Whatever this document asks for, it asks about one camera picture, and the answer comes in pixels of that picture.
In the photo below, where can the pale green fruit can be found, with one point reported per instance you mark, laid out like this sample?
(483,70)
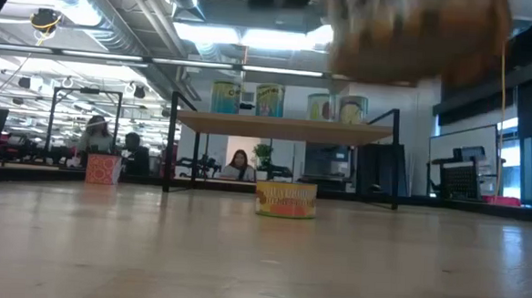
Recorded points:
(321,107)

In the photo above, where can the green lime can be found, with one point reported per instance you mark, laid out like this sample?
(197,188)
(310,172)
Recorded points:
(354,110)

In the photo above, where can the orange yellow can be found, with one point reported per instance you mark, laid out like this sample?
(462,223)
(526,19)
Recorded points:
(286,199)

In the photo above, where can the orange white sauce can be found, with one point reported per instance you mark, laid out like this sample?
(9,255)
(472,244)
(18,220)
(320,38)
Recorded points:
(103,169)

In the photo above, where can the wooden shelf with black legs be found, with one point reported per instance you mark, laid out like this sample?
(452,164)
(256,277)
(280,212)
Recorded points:
(285,127)

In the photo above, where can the potted green plant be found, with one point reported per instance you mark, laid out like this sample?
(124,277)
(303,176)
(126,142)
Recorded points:
(263,153)

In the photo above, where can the person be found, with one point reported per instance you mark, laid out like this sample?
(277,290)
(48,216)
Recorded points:
(136,153)
(240,166)
(95,137)

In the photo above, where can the black background robot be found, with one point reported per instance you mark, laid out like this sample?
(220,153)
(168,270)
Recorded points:
(203,166)

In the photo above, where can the black cabinet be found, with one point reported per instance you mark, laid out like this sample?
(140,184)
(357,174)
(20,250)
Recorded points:
(374,168)

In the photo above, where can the whiteboard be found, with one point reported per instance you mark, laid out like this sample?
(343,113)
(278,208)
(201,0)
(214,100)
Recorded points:
(465,139)

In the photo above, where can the black perforated desk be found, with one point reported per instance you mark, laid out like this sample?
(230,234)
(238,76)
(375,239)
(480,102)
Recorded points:
(462,180)

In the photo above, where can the red tray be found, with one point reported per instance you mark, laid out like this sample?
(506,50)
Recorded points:
(500,200)

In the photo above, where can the black background rig frame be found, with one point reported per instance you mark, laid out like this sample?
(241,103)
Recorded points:
(49,124)

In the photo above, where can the black aluminium table frame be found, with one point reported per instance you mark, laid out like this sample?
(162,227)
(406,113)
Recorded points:
(472,209)

